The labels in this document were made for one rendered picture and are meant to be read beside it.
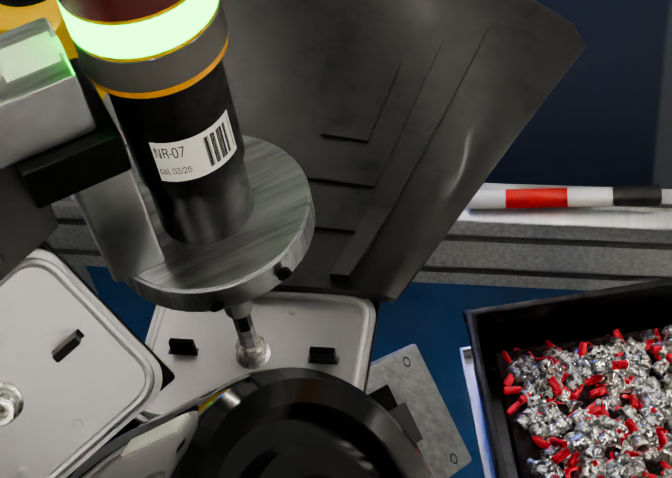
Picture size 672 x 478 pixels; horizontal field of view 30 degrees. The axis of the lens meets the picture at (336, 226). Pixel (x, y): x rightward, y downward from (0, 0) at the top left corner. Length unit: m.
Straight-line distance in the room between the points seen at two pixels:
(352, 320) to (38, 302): 0.14
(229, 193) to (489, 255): 0.59
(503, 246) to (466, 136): 0.40
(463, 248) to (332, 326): 0.48
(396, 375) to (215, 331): 0.20
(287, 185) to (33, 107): 0.11
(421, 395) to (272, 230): 0.29
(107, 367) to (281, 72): 0.21
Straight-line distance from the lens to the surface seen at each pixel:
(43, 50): 0.36
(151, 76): 0.35
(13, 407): 0.41
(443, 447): 0.69
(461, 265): 0.98
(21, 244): 0.40
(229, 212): 0.40
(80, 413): 0.42
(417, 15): 0.61
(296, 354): 0.49
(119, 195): 0.38
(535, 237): 0.95
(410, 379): 0.68
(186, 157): 0.38
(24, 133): 0.36
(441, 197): 0.53
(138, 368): 0.42
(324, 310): 0.50
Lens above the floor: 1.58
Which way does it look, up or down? 49 degrees down
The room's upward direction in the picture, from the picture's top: 11 degrees counter-clockwise
